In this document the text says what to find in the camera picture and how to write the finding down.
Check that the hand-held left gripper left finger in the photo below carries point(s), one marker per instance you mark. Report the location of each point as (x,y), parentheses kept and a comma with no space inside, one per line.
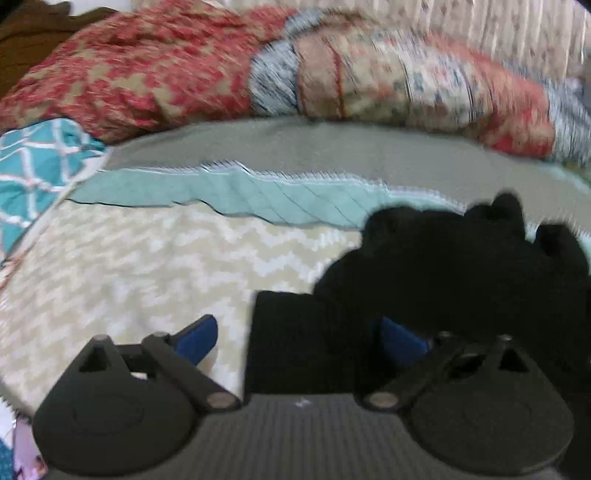
(199,340)

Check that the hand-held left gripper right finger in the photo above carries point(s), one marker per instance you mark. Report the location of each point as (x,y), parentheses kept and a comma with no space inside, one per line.
(400,344)

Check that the black pants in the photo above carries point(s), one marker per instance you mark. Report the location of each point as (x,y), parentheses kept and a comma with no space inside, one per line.
(438,258)

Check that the patterned zigzag bedsheet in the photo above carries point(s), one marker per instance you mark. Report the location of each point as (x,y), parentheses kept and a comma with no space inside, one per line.
(138,258)

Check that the pink flat object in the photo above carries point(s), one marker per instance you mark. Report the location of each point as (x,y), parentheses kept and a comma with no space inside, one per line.
(28,452)

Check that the teal lattice pillow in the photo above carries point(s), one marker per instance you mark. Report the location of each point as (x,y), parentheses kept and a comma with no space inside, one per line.
(27,170)

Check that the red floral patchwork quilt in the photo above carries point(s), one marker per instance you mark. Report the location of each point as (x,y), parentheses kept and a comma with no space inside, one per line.
(161,78)

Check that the carved wooden headboard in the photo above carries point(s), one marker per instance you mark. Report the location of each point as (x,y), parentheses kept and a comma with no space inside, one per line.
(23,46)

